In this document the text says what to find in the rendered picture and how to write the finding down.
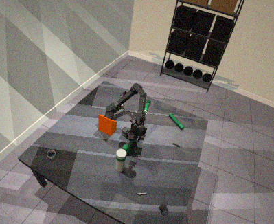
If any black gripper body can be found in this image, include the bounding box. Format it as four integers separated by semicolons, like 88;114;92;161
122;127;146;141

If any grey cylindrical post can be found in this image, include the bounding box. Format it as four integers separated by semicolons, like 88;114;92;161
116;149;126;172

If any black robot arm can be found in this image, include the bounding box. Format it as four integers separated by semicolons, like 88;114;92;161
103;83;147;141

